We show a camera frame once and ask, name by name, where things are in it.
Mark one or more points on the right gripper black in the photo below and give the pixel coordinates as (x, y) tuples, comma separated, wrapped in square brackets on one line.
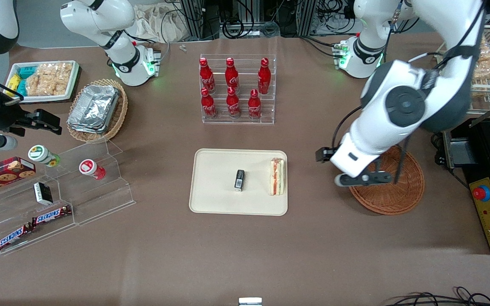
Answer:
[(3, 115)]

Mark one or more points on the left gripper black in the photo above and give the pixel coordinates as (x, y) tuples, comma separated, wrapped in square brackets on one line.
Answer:
[(324, 154)]

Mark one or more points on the triangle sandwich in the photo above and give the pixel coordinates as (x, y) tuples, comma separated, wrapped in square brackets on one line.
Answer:
[(277, 176)]

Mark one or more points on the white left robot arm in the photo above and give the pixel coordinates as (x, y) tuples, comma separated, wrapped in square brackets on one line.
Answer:
[(402, 136)]

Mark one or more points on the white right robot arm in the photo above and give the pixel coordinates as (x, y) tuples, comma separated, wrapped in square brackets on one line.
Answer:
[(96, 17)]

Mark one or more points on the white rectangular snack tray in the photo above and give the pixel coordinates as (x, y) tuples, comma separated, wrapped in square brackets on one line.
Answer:
[(58, 97)]

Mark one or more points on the flat round brown wicker basket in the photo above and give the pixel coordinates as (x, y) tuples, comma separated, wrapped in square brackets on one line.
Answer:
[(394, 195)]

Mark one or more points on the deep oval wicker basket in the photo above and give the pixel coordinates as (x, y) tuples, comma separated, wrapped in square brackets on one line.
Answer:
[(119, 114)]

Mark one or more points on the cream plastic tray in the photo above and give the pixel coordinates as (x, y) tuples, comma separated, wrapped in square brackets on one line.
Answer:
[(215, 182)]

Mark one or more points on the green lid cup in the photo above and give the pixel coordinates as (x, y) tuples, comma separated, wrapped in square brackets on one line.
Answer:
[(41, 154)]

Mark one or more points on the bag of rice crackers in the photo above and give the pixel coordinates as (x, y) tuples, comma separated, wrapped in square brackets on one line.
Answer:
[(43, 87), (55, 72)]

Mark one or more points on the teal snack packet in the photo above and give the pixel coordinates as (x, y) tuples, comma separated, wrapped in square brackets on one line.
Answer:
[(21, 88), (26, 72)]

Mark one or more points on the yellow snack packet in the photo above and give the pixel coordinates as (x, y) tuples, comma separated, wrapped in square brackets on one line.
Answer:
[(12, 81)]

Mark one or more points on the aluminium foil container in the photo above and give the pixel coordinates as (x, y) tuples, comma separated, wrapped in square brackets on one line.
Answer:
[(94, 108)]

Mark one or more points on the red cookie box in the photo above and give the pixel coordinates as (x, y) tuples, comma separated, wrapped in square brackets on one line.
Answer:
[(2, 172)]

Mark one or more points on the red lid cup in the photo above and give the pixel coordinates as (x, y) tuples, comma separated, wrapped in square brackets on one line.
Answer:
[(89, 168)]

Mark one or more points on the black and white carton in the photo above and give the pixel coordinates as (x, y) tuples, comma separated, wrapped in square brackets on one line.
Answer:
[(43, 193)]

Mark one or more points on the black power plug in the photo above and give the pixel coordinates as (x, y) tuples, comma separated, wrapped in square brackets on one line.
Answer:
[(439, 160)]

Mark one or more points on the Snickers chocolate bar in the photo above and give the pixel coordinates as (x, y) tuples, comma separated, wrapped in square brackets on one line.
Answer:
[(51, 215), (13, 237)]

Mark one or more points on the clear acrylic step display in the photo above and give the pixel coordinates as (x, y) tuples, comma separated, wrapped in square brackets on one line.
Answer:
[(100, 199)]

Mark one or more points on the clear acrylic bottle rack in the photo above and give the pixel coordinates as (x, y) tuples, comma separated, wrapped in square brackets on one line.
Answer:
[(270, 114)]

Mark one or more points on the red emergency stop button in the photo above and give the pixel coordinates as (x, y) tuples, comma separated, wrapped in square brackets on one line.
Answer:
[(481, 193)]

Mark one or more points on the black countertop appliance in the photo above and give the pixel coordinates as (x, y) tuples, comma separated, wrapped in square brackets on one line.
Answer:
[(483, 144)]

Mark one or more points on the small black carton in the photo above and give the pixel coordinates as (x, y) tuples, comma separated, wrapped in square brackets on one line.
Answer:
[(239, 180)]

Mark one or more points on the red cola bottle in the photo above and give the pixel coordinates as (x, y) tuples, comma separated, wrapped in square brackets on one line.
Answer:
[(233, 106), (254, 108), (231, 76), (264, 78), (206, 77), (209, 106)]

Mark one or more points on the beige cloth bag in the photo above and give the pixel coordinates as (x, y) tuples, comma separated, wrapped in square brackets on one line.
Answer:
[(160, 23)]

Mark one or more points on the small white clip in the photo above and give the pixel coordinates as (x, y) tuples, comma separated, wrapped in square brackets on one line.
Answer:
[(183, 47)]

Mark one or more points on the clear bag of fried snacks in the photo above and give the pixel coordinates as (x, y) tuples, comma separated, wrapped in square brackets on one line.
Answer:
[(488, 51), (487, 73)]

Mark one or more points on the small white device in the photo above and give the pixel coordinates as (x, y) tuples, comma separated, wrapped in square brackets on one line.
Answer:
[(250, 302)]

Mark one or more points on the aluminium profile frame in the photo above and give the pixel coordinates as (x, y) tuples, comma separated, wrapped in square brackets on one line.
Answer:
[(194, 17)]

